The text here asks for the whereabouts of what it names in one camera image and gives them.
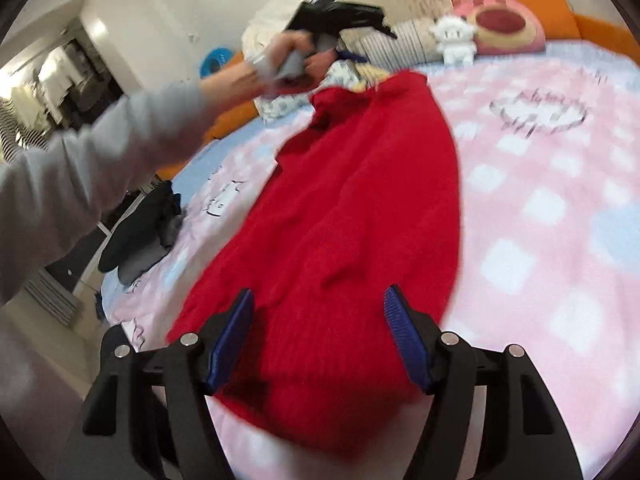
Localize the red knit sweater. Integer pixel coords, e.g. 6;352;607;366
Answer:
167;72;460;460

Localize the grey sleeved left forearm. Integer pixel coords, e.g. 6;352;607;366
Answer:
1;56;273;302

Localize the dark clothes pile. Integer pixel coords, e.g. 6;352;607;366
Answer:
98;181;184;286

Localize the person's left hand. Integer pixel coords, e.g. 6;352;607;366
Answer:
241;30;337;98

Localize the beige plaid pillow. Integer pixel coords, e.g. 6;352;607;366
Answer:
341;18;442;72

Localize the floral white pillow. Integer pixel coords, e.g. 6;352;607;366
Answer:
254;61;362;122

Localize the blue round object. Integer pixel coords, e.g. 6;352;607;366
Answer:
198;47;234;79

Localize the white plush toy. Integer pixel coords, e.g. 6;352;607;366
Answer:
430;15;477;66

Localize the pink bear plush toy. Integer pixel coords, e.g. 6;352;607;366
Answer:
452;0;546;55

